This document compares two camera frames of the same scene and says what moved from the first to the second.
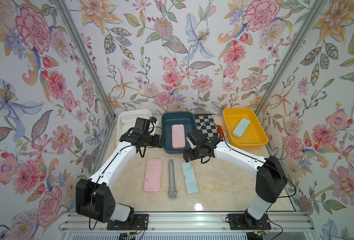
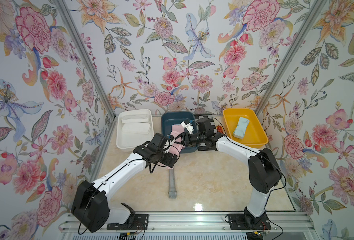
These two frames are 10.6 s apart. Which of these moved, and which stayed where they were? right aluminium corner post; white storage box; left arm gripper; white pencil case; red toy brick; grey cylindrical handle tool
Moved: left arm gripper
Stayed: right aluminium corner post; grey cylindrical handle tool; red toy brick; white pencil case; white storage box
